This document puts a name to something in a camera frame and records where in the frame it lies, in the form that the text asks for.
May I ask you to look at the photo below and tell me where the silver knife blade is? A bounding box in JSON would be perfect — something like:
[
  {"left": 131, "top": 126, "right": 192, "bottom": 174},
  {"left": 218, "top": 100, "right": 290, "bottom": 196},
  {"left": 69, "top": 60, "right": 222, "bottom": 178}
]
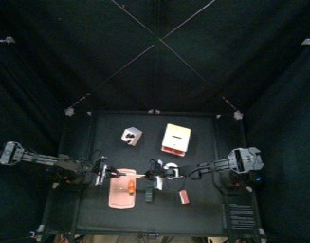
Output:
[{"left": 118, "top": 172, "right": 148, "bottom": 178}]

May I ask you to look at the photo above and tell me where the dark green striped block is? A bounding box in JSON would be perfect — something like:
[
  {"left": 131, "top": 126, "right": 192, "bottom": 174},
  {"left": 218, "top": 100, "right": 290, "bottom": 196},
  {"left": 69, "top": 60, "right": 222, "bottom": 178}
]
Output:
[{"left": 144, "top": 180, "right": 156, "bottom": 203}]

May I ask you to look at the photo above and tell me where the pink plastic cutting board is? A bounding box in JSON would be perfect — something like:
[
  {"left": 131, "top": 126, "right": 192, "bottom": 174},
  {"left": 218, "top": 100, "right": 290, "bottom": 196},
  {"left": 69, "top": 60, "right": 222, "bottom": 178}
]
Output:
[{"left": 108, "top": 168, "right": 139, "bottom": 210}]

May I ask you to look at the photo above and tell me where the red rectangular block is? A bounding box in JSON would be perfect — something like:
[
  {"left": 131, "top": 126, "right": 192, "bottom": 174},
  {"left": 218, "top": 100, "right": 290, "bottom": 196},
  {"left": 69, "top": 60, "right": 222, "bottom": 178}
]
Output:
[{"left": 179, "top": 189, "right": 192, "bottom": 205}]

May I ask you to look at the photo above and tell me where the orange white box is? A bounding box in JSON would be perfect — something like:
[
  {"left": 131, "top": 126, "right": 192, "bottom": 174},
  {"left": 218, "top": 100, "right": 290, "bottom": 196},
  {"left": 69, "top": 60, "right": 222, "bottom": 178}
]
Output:
[{"left": 162, "top": 122, "right": 194, "bottom": 158}]

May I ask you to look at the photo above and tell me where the grey toy box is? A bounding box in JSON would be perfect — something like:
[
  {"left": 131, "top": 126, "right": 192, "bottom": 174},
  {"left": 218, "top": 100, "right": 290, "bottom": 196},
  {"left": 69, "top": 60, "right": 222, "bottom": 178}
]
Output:
[{"left": 120, "top": 126, "right": 144, "bottom": 147}]

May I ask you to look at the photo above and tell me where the white text label sticker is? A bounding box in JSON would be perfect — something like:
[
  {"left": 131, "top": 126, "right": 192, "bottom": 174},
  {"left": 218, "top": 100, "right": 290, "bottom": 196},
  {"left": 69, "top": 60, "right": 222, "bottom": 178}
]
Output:
[{"left": 226, "top": 203, "right": 258, "bottom": 235}]

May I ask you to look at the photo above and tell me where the thin diagonal cord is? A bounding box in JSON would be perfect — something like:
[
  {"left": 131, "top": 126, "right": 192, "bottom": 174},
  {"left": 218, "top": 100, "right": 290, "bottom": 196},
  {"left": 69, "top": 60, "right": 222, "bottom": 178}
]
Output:
[
  {"left": 70, "top": 0, "right": 218, "bottom": 108},
  {"left": 111, "top": 0, "right": 240, "bottom": 112}
]

